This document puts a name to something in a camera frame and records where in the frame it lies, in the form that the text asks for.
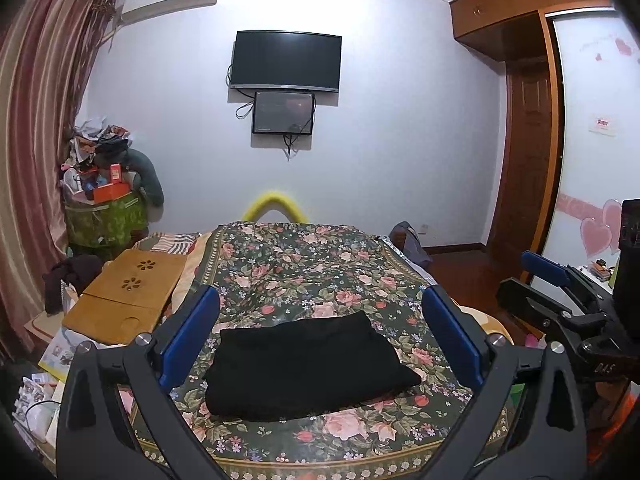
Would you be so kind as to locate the green bag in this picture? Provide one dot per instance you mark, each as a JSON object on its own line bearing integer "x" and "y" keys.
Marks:
{"x": 100, "y": 227}

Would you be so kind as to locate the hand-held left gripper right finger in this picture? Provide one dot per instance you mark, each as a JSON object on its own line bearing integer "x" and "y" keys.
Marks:
{"x": 450, "y": 335}

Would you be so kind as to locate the orange box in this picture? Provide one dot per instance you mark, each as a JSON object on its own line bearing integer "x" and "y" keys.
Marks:
{"x": 111, "y": 192}

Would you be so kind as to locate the white packets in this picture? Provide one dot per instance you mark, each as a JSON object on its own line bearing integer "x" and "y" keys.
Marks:
{"x": 35, "y": 405}

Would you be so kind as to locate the yellow foam tube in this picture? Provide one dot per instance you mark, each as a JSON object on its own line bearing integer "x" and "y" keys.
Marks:
{"x": 274, "y": 200}

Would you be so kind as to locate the white sliding wardrobe door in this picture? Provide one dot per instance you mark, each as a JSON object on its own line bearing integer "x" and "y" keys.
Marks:
{"x": 590, "y": 85}

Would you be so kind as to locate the black garment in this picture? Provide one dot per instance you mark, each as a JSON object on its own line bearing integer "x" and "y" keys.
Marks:
{"x": 310, "y": 365}

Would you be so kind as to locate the pile of clutter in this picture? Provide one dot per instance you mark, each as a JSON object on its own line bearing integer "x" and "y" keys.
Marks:
{"x": 90, "y": 145}

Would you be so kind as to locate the wooden lap desk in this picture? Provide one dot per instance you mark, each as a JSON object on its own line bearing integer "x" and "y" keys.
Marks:
{"x": 125, "y": 300}

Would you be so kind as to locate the cream orange blanket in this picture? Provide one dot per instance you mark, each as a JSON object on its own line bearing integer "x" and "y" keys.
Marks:
{"x": 495, "y": 322}

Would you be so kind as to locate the paper leaflet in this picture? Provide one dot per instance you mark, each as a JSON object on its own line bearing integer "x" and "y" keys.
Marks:
{"x": 60, "y": 355}

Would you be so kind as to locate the small red box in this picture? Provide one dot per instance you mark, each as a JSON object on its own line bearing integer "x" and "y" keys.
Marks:
{"x": 116, "y": 174}

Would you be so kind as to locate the wooden door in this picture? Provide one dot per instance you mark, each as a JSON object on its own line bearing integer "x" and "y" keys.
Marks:
{"x": 525, "y": 160}

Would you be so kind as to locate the floral blanket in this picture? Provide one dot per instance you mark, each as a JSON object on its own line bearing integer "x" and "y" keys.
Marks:
{"x": 300, "y": 270}

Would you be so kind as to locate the small black monitor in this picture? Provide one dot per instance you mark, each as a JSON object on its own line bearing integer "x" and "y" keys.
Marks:
{"x": 283, "y": 112}

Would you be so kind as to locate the black wall television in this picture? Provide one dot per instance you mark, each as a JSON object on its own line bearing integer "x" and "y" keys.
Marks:
{"x": 285, "y": 60}

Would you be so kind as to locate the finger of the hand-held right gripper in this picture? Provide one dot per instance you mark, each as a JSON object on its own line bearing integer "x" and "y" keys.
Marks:
{"x": 530, "y": 302}
{"x": 545, "y": 267}

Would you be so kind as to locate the dark brown cloth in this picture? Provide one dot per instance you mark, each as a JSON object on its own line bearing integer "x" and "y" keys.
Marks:
{"x": 70, "y": 280}

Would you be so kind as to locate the striped cloth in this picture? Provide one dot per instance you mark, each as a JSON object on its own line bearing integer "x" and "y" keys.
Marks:
{"x": 172, "y": 244}

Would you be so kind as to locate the striped pink curtain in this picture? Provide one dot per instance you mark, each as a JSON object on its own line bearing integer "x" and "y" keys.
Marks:
{"x": 35, "y": 135}

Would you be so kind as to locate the wooden overhead cabinet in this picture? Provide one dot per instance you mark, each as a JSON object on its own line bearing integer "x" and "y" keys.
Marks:
{"x": 500, "y": 5}

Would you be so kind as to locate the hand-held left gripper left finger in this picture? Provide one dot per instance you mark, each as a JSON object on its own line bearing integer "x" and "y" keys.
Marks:
{"x": 190, "y": 335}

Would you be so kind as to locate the purple-grey cloth on headboard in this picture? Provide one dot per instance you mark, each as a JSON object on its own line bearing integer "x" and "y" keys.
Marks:
{"x": 407, "y": 245}

